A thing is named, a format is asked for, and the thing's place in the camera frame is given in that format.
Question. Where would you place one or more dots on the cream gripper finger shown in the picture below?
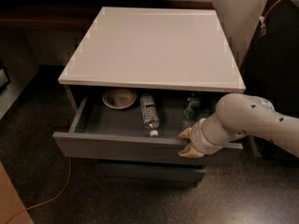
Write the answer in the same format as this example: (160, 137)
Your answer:
(186, 134)
(190, 152)

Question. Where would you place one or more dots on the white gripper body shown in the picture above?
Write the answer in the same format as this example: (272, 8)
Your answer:
(196, 136)

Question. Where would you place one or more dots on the clear plastic water bottle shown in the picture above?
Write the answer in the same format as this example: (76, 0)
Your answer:
(150, 116)

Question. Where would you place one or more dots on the grey top drawer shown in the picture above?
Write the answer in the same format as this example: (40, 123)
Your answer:
(99, 132)

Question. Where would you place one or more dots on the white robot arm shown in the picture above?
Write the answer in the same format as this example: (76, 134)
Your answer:
(236, 116)

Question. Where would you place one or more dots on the grey drawer cabinet white top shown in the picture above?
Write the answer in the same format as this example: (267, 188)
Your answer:
(153, 49)

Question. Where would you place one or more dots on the green drink can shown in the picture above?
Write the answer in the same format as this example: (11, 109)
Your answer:
(192, 107)

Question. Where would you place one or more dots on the beige bowl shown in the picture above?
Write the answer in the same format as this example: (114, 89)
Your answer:
(119, 98)

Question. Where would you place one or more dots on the dark cabinet at right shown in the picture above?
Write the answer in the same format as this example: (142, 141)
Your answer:
(271, 66)

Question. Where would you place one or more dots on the light wooden board corner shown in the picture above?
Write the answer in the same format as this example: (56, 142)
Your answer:
(10, 201)

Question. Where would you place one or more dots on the dark framed object at left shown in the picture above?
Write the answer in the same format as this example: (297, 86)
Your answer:
(4, 77)

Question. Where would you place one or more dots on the dark wooden shelf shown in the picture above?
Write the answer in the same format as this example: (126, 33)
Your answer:
(72, 15)

